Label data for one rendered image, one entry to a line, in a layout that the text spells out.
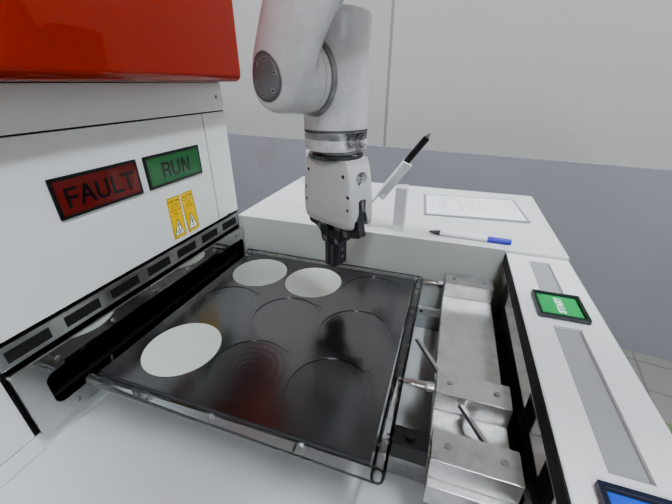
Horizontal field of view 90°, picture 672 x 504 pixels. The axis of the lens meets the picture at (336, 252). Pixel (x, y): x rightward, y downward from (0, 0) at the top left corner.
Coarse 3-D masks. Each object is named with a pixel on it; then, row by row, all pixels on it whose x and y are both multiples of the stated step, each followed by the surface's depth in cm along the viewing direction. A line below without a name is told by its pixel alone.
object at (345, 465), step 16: (96, 384) 40; (112, 384) 39; (128, 384) 39; (144, 400) 38; (160, 400) 37; (176, 400) 37; (192, 416) 36; (224, 416) 36; (240, 432) 34; (256, 432) 34; (272, 432) 34; (272, 448) 33; (288, 448) 33; (304, 448) 32; (320, 448) 32; (320, 464) 32; (336, 464) 31; (352, 464) 31; (368, 464) 31; (368, 480) 30; (384, 480) 30
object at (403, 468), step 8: (376, 440) 39; (392, 464) 37; (400, 464) 37; (408, 464) 36; (416, 464) 36; (392, 472) 38; (400, 472) 38; (408, 472) 37; (416, 472) 37; (424, 472) 36; (416, 480) 37
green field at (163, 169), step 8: (176, 152) 53; (184, 152) 55; (192, 152) 56; (152, 160) 49; (160, 160) 50; (168, 160) 52; (176, 160) 53; (184, 160) 55; (192, 160) 57; (152, 168) 49; (160, 168) 50; (168, 168) 52; (176, 168) 53; (184, 168) 55; (192, 168) 57; (200, 168) 59; (152, 176) 49; (160, 176) 51; (168, 176) 52; (176, 176) 54; (152, 184) 50; (160, 184) 51
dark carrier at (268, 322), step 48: (240, 288) 58; (384, 288) 58; (144, 336) 47; (240, 336) 47; (288, 336) 47; (336, 336) 47; (384, 336) 47; (144, 384) 40; (192, 384) 40; (240, 384) 40; (288, 384) 40; (336, 384) 40; (384, 384) 40; (288, 432) 34; (336, 432) 34
